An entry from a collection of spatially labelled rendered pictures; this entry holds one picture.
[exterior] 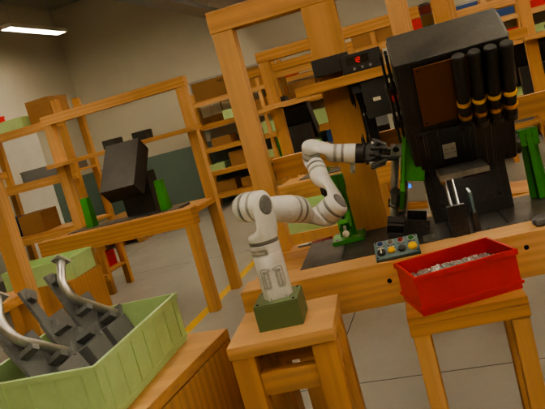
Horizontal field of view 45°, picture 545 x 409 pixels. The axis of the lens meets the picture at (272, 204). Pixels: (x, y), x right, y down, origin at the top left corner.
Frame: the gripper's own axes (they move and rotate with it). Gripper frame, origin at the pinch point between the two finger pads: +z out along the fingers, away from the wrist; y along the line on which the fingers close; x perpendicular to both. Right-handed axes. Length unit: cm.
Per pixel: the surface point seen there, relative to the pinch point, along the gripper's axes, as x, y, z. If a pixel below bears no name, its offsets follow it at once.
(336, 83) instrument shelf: -9.0, 27.5, -22.5
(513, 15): 564, 714, 195
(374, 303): 6, -59, -5
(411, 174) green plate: -4.5, -12.4, 6.5
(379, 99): -3.6, 24.0, -6.0
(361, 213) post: 37.0, -3.7, -12.3
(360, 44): 450, 533, -41
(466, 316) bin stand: -21, -74, 21
